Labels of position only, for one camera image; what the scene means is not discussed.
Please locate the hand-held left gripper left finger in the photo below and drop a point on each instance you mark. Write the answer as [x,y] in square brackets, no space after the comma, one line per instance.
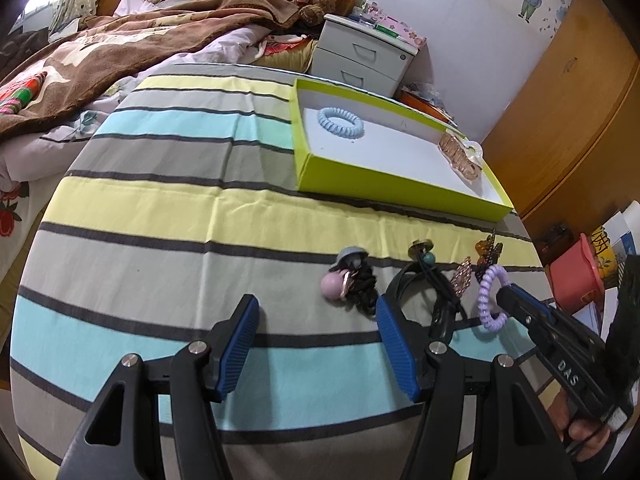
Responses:
[241,340]

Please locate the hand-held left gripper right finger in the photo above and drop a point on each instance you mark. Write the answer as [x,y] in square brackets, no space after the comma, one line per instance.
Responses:
[395,345]

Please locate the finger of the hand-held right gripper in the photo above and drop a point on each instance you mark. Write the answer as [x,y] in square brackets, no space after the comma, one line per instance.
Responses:
[570,367]
[540,311]

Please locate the black wristband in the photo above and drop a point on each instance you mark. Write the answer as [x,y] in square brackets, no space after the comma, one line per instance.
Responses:
[442,320]

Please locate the pink rhinestone hair clip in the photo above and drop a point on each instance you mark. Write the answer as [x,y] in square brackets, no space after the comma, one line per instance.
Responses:
[462,277]

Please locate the black scrunchie with pink ball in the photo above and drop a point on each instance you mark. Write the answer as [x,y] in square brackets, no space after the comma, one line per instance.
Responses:
[332,285]

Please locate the beige hair claw clip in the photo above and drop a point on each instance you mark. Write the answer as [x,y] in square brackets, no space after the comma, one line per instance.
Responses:
[460,157]

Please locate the green cardboard box tray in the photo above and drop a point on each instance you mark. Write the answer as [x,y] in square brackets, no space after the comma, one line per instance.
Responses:
[390,160]

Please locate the person's right hand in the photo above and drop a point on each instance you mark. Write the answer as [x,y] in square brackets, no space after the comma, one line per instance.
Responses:
[582,432]

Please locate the pink plastic bucket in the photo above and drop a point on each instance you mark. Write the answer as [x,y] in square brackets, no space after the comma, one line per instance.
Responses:
[575,275]

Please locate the yellow printed bag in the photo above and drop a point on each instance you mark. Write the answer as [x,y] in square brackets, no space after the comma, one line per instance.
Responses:
[602,250]

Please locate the striped cloth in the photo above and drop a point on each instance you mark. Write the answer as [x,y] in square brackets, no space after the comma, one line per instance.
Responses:
[150,210]

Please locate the wooden wardrobe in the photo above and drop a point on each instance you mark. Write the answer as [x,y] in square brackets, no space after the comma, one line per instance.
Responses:
[575,110]

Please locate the orange container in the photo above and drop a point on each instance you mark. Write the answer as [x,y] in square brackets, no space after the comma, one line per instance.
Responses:
[415,100]

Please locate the red floral bedsheet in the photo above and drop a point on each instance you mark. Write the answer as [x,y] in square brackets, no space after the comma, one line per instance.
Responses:
[10,215]

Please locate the white nightstand with drawers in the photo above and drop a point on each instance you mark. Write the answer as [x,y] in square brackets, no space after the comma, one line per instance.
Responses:
[360,50]

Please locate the pink floral box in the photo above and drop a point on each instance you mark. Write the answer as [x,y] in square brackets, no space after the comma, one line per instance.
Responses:
[405,32]

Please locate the brown fleece blanket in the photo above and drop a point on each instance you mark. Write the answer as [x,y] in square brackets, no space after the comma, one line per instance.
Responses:
[100,60]

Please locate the red plaid pillow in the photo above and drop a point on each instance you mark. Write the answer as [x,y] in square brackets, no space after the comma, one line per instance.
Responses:
[20,92]

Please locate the cluster of cosmetic containers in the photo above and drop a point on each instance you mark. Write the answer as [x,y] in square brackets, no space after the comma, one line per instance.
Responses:
[365,14]

